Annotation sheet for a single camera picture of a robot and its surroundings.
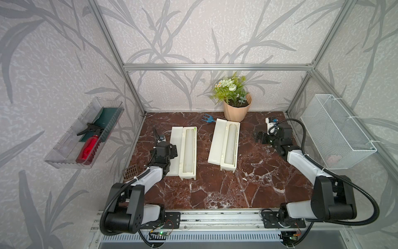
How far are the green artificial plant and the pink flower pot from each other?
24mm

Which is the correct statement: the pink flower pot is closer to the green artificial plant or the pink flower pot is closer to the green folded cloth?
the green artificial plant

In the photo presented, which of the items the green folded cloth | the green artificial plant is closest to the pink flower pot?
the green artificial plant

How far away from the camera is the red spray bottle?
1.86 ft

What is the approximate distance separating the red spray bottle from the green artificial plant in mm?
646

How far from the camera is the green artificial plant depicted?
3.11ft

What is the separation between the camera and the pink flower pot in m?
1.03
